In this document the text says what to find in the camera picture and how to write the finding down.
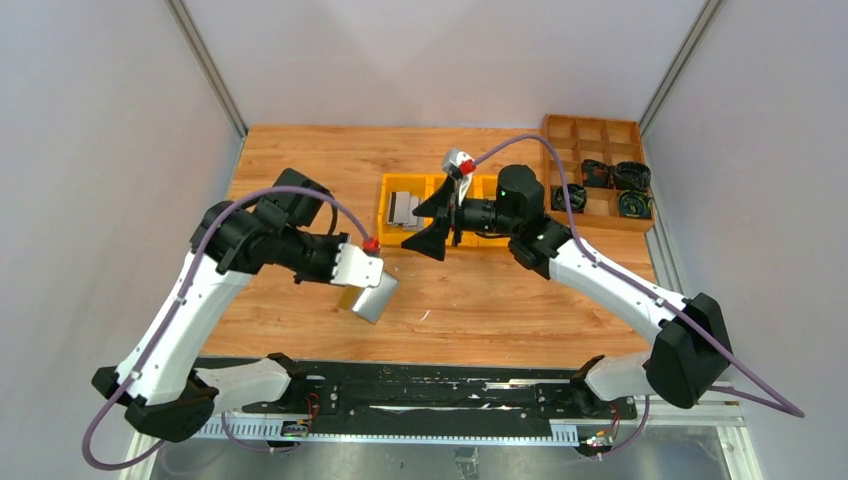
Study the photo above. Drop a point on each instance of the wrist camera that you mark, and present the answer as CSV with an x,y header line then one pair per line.
x,y
459,167
357,268

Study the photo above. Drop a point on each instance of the wooden compartment tray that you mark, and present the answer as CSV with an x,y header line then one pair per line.
x,y
596,166

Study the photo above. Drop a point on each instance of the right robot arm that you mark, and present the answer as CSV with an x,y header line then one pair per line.
x,y
688,335

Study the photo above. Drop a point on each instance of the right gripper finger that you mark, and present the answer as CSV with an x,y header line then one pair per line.
x,y
431,241
435,206

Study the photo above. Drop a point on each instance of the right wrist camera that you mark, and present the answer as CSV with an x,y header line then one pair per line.
x,y
459,167

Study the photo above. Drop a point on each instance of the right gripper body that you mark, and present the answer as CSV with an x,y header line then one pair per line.
x,y
452,216

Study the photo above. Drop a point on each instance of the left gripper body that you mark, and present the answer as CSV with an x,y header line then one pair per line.
x,y
324,258

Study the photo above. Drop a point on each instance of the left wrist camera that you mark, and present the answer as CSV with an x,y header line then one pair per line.
x,y
357,268

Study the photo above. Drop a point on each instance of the aluminium frame rail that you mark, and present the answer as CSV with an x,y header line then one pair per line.
x,y
709,441

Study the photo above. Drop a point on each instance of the grey cards in left bin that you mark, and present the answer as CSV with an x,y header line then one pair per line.
x,y
400,211

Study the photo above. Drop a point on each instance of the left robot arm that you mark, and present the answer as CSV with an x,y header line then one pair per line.
x,y
164,394

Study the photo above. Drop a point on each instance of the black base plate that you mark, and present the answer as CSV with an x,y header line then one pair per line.
x,y
427,404

